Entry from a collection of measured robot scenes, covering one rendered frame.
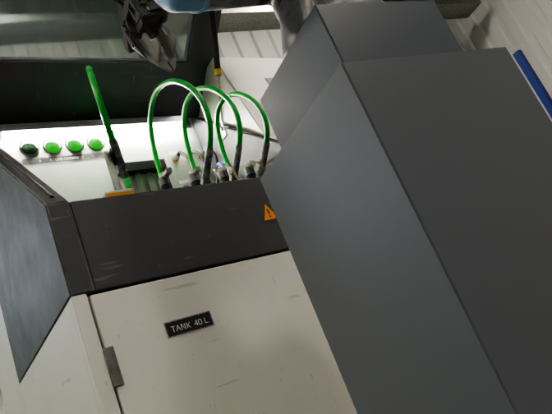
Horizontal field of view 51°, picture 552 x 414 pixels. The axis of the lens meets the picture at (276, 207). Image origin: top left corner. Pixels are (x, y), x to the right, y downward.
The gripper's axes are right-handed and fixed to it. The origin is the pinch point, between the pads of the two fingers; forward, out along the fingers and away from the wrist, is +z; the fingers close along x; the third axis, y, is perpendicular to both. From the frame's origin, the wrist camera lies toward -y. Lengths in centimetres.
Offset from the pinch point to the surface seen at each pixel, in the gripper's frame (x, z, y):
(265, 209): 0.6, 35.7, 1.4
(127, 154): 4, -7, -55
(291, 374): -14, 64, 4
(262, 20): 347, -219, -370
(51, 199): -34.7, 18.3, 4.4
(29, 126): -18, -22, -49
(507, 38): 689, -86, -368
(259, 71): 52, -12, -42
